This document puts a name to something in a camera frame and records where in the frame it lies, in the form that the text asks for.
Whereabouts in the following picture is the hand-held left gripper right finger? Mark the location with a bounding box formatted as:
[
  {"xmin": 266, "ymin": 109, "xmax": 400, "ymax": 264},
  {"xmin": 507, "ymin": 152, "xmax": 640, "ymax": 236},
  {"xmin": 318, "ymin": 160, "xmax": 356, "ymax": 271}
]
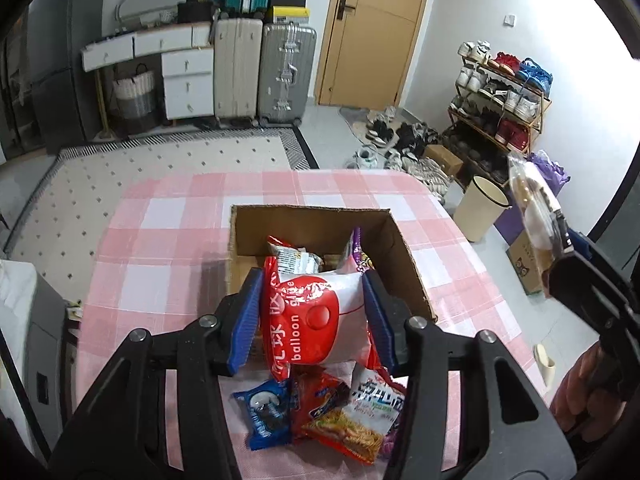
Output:
[{"xmin": 361, "ymin": 270, "xmax": 578, "ymax": 480}]

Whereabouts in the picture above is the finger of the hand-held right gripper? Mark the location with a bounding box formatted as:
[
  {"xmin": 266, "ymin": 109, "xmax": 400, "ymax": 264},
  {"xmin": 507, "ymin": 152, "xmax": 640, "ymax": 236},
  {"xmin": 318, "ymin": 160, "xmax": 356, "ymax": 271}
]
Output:
[
  {"xmin": 544, "ymin": 209, "xmax": 631, "ymax": 331},
  {"xmin": 567, "ymin": 229, "xmax": 640, "ymax": 306}
]

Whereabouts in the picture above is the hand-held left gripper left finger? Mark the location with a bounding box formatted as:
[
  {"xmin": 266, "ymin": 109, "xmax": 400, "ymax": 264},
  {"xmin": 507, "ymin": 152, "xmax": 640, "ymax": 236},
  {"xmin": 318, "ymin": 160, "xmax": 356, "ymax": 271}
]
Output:
[{"xmin": 47, "ymin": 267, "xmax": 266, "ymax": 480}]

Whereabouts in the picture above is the red white balloon packet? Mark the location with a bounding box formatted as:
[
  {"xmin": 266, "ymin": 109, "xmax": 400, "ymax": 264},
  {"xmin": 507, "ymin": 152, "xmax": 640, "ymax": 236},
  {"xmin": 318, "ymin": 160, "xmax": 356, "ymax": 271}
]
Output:
[{"xmin": 260, "ymin": 256, "xmax": 396, "ymax": 383}]

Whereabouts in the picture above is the brown cardboard box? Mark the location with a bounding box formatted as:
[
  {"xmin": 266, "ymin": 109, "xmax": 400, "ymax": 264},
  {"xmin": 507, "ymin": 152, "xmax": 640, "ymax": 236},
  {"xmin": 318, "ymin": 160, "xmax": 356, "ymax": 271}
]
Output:
[{"xmin": 226, "ymin": 204, "xmax": 439, "ymax": 325}]

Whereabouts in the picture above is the purple candy packet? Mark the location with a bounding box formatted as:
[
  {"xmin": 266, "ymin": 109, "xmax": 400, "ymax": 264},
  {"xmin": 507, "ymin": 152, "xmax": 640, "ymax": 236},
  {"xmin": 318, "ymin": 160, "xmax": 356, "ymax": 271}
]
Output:
[{"xmin": 345, "ymin": 227, "xmax": 376, "ymax": 273}]

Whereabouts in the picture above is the clear cracker packet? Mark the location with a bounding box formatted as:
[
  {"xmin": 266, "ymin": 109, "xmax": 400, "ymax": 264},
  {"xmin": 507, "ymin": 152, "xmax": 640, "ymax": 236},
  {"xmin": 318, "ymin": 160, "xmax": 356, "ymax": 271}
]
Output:
[{"xmin": 506, "ymin": 154, "xmax": 566, "ymax": 252}]

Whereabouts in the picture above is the red white noodle crisps packet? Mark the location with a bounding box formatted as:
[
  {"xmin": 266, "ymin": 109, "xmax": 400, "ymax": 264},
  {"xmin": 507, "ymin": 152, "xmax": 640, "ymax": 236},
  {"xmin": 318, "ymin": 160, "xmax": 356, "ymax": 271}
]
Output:
[{"xmin": 266, "ymin": 236, "xmax": 326, "ymax": 275}]

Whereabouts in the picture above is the blue cookie packet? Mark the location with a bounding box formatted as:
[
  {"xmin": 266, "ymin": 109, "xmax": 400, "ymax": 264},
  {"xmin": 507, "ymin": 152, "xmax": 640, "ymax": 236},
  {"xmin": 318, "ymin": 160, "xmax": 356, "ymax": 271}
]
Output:
[{"xmin": 232, "ymin": 379, "xmax": 293, "ymax": 451}]

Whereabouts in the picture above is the white blue noodle crisps packet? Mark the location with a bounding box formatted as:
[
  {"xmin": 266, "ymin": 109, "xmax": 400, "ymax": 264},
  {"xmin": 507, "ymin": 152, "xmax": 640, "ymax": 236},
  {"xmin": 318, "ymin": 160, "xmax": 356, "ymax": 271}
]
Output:
[{"xmin": 302, "ymin": 365, "xmax": 406, "ymax": 466}]

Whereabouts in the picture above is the person's right hand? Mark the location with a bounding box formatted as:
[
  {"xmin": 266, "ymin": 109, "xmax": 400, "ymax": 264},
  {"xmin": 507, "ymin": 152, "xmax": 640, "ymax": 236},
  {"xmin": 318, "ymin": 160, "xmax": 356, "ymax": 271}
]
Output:
[{"xmin": 550, "ymin": 345, "xmax": 623, "ymax": 443}]

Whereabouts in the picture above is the owl print cardboard box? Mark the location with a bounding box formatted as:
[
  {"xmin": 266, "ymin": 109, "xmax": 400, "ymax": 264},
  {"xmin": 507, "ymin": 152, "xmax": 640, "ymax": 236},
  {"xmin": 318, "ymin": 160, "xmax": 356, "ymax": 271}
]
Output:
[{"xmin": 506, "ymin": 232, "xmax": 553, "ymax": 296}]

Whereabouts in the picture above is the purple bag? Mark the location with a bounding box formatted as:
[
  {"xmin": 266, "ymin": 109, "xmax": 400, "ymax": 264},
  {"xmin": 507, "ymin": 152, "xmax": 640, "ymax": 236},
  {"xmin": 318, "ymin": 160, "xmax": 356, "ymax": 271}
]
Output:
[{"xmin": 492, "ymin": 151, "xmax": 571, "ymax": 251}]

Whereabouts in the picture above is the cream slipper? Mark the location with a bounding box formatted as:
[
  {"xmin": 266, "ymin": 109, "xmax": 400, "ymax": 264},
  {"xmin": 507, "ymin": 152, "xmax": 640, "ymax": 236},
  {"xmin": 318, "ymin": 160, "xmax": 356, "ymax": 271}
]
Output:
[{"xmin": 532, "ymin": 344, "xmax": 557, "ymax": 386}]

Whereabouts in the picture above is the cream waste bin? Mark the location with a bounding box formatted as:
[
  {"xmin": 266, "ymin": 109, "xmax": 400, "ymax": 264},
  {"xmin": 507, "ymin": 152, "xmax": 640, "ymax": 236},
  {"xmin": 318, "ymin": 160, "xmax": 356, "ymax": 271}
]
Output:
[{"xmin": 452, "ymin": 176, "xmax": 511, "ymax": 243}]

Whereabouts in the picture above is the pink checked tablecloth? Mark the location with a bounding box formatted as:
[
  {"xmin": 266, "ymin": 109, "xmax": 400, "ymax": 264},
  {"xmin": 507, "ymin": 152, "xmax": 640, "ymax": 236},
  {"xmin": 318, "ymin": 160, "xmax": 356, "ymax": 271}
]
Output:
[{"xmin": 75, "ymin": 170, "xmax": 546, "ymax": 480}]

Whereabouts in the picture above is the wooden shoe rack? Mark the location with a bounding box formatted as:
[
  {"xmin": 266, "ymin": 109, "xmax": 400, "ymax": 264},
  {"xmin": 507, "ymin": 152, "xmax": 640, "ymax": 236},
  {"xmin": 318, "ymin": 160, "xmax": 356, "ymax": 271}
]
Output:
[{"xmin": 447, "ymin": 57, "xmax": 553, "ymax": 183}]

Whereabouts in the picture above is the shoe rack with shoes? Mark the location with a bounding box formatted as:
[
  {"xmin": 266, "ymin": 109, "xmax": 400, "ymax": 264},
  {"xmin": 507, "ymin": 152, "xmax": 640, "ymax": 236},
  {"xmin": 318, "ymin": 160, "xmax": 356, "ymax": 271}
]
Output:
[{"xmin": 448, "ymin": 40, "xmax": 555, "ymax": 181}]

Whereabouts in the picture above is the pile of scattered shoes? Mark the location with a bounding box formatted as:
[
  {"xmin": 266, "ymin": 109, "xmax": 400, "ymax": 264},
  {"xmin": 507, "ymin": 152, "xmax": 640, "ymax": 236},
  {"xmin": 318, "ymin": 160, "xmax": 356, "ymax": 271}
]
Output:
[{"xmin": 345, "ymin": 106, "xmax": 453, "ymax": 201}]

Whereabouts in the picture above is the small cardboard box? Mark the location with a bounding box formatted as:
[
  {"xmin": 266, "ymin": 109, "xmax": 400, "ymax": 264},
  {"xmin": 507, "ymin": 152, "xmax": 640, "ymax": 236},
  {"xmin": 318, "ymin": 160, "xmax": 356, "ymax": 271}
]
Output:
[{"xmin": 424, "ymin": 144, "xmax": 465, "ymax": 177}]

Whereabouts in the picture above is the grey door mat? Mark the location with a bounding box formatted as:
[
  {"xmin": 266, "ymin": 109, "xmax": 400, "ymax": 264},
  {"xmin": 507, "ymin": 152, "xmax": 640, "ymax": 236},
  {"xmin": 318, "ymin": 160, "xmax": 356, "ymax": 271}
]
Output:
[{"xmin": 339, "ymin": 105, "xmax": 396, "ymax": 143}]

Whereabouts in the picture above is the grey cabinet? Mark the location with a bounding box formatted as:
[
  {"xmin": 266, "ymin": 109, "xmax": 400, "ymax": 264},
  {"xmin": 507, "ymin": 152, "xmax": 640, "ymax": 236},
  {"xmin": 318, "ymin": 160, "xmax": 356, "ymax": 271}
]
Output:
[{"xmin": 0, "ymin": 257, "xmax": 68, "ymax": 461}]

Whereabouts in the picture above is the white drawer desk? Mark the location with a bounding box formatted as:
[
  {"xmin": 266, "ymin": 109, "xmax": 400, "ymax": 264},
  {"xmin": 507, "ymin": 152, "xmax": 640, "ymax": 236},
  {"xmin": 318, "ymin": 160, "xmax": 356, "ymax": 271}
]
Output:
[{"xmin": 81, "ymin": 24, "xmax": 216, "ymax": 122}]

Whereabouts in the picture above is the beige suitcase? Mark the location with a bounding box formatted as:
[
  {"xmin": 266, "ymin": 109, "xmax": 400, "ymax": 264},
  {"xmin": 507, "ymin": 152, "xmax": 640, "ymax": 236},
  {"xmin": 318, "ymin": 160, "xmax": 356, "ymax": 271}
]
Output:
[{"xmin": 214, "ymin": 17, "xmax": 264, "ymax": 128}]

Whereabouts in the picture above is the silver suitcase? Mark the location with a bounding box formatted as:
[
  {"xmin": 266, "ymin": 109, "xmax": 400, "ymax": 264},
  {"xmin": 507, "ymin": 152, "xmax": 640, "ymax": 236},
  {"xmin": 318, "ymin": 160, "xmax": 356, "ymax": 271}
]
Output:
[{"xmin": 257, "ymin": 22, "xmax": 317, "ymax": 127}]

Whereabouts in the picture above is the woven laundry basket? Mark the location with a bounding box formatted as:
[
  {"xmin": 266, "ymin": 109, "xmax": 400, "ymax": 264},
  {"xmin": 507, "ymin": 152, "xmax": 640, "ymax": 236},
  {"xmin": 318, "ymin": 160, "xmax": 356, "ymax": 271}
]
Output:
[{"xmin": 111, "ymin": 64, "xmax": 157, "ymax": 121}]

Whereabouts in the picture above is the wooden door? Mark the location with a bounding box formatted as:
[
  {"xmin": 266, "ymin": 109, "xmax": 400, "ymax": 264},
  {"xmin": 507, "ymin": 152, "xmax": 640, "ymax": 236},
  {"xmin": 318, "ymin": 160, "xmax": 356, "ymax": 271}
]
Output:
[{"xmin": 315, "ymin": 0, "xmax": 435, "ymax": 108}]

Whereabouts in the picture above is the yellow white shoe box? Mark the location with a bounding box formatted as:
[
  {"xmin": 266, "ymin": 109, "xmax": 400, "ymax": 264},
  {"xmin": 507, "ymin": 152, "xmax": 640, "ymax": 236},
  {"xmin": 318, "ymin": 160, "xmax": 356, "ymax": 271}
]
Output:
[{"xmin": 265, "ymin": 6, "xmax": 310, "ymax": 25}]

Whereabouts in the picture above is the dark grey refrigerator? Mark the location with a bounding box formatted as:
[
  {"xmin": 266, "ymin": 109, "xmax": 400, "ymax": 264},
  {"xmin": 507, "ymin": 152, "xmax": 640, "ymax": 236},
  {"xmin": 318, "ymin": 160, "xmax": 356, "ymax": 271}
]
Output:
[{"xmin": 27, "ymin": 0, "xmax": 108, "ymax": 143}]

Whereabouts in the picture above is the dark glass wardrobe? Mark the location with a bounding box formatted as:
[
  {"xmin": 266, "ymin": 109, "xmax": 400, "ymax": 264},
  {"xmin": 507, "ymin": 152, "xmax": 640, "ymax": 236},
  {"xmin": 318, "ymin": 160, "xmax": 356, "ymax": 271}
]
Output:
[{"xmin": 0, "ymin": 10, "xmax": 36, "ymax": 161}]

